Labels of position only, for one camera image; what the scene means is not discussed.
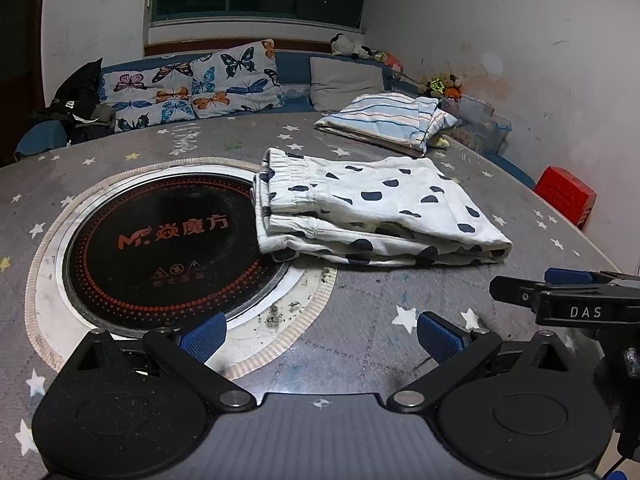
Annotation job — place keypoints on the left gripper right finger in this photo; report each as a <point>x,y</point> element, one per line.
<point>458,354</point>

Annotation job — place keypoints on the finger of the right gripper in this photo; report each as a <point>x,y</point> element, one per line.
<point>523,293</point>
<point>559,276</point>

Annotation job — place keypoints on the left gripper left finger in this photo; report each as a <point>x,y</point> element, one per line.
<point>183,354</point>

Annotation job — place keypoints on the white polka dot garment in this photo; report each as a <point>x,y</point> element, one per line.
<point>397,211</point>

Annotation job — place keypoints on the red small box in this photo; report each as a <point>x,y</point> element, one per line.
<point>567,194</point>

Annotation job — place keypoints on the clear plastic storage bin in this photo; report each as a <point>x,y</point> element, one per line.
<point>478,126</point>

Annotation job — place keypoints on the folded striped blue cloth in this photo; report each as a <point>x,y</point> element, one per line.
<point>391,120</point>

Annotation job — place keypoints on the colourful toy pile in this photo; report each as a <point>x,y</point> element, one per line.
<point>447,86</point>

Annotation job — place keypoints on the blue sofa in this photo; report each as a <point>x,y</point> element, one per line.
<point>294,80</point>

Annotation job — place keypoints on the black bag on sofa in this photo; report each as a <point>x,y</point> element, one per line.
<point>78,107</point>

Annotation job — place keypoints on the butterfly print pillow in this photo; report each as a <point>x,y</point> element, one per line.
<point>238,80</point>

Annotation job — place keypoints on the grey cushion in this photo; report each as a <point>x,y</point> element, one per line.
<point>335,84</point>

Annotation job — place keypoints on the white plush toy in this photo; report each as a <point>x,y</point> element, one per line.
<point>341,45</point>

